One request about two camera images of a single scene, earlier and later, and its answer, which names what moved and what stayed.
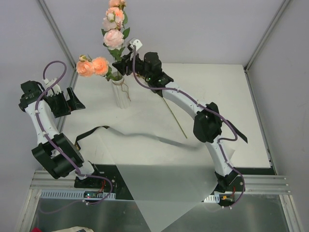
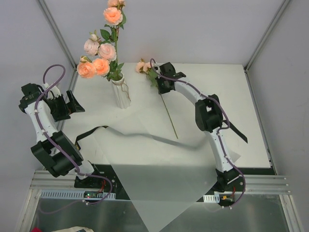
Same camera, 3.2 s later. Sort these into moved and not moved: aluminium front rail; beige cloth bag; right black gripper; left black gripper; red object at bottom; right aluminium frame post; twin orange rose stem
Moved: right black gripper
Not moved: aluminium front rail; twin orange rose stem; right aluminium frame post; beige cloth bag; red object at bottom; left black gripper
